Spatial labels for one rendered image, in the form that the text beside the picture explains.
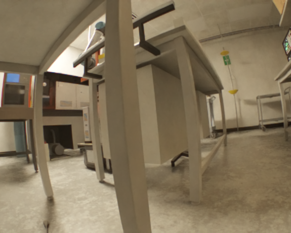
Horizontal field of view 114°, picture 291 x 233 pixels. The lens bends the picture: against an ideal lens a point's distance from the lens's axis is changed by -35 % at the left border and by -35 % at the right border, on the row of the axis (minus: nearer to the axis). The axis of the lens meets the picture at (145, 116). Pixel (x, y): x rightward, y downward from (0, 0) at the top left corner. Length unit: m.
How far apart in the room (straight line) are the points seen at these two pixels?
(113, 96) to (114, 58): 0.08
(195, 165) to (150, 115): 0.40
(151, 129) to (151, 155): 0.16
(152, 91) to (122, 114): 0.63
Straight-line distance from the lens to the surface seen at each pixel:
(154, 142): 0.88
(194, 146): 0.69
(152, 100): 0.88
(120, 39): 0.32
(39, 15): 0.66
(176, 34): 0.79
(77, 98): 2.72
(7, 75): 1.87
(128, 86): 0.29
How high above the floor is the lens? 0.43
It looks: 3 degrees up
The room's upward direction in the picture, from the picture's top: 5 degrees counter-clockwise
